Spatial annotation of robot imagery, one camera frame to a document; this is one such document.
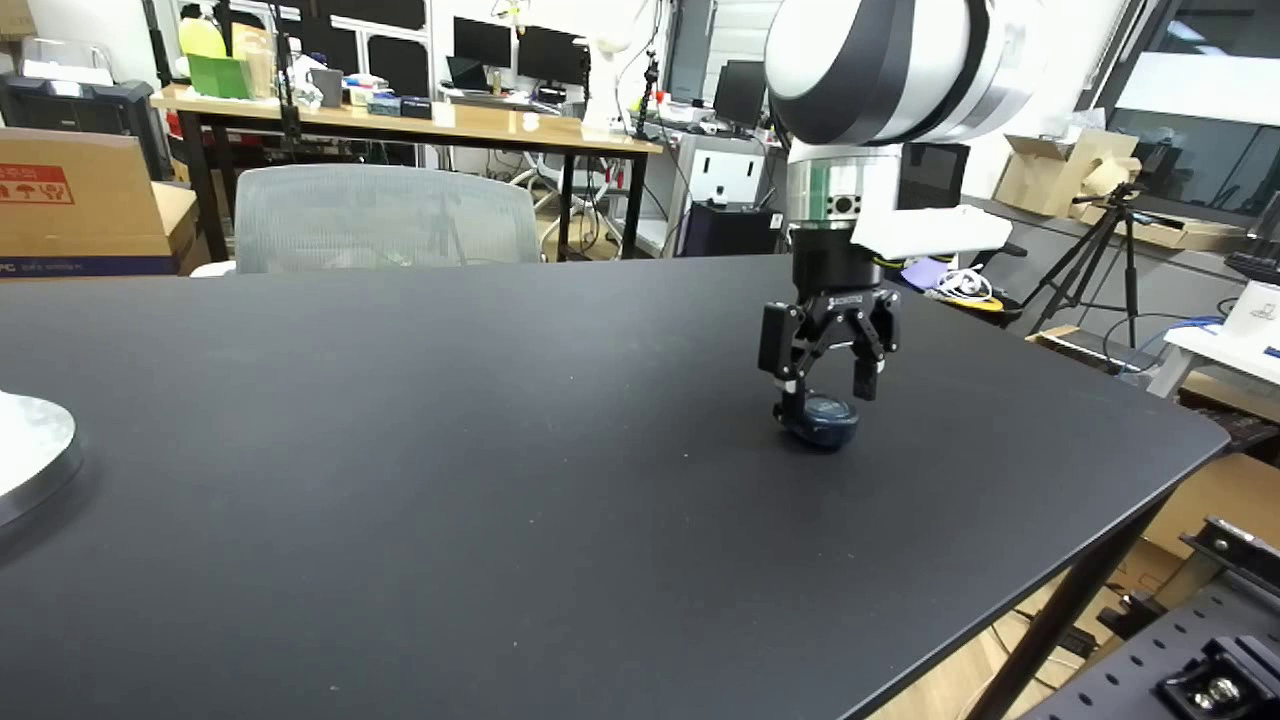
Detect black camera tripod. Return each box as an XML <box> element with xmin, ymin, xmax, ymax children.
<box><xmin>1020</xmin><ymin>175</ymin><xmax>1153</xmax><ymax>351</ymax></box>

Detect wooden desk with black legs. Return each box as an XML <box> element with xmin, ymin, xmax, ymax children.
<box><xmin>146</xmin><ymin>79</ymin><xmax>667</xmax><ymax>263</ymax></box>

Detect small dark screen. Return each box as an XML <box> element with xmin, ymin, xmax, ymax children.
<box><xmin>897</xmin><ymin>139</ymin><xmax>970</xmax><ymax>214</ymax></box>

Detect black computer monitor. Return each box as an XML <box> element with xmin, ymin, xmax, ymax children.
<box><xmin>364</xmin><ymin>31</ymin><xmax>436</xmax><ymax>102</ymax></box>
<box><xmin>448</xmin><ymin>13</ymin><xmax>520</xmax><ymax>75</ymax></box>
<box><xmin>514</xmin><ymin>26</ymin><xmax>590</xmax><ymax>89</ymax></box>

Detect black perforated metal board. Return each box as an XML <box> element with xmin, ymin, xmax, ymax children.
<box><xmin>1020</xmin><ymin>517</ymin><xmax>1280</xmax><ymax>720</ymax></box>

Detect white computer case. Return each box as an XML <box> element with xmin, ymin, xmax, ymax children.
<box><xmin>682</xmin><ymin>135</ymin><xmax>772</xmax><ymax>214</ymax></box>

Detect white flat box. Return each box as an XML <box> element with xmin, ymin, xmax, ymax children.
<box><xmin>1160</xmin><ymin>278</ymin><xmax>1280</xmax><ymax>392</ymax></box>

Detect black table leg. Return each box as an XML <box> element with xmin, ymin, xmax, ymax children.
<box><xmin>962</xmin><ymin>513</ymin><xmax>1157</xmax><ymax>720</ymax></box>

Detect blue black measuring tape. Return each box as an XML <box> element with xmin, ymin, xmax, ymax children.
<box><xmin>774</xmin><ymin>392</ymin><xmax>864</xmax><ymax>457</ymax></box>

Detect cardboard box with red label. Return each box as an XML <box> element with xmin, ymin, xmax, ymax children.
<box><xmin>0</xmin><ymin>125</ymin><xmax>209</xmax><ymax>268</ymax></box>

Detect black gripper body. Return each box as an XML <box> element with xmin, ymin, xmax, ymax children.
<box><xmin>787</xmin><ymin>224</ymin><xmax>897</xmax><ymax>325</ymax></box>

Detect green folder box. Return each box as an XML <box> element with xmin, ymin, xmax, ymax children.
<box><xmin>179</xmin><ymin>15</ymin><xmax>259</xmax><ymax>105</ymax></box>

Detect open cardboard box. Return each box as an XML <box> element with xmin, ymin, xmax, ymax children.
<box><xmin>992</xmin><ymin>128</ymin><xmax>1148</xmax><ymax>224</ymax></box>

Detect grey mesh office chair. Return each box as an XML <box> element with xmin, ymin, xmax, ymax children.
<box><xmin>233</xmin><ymin>159</ymin><xmax>545</xmax><ymax>280</ymax></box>

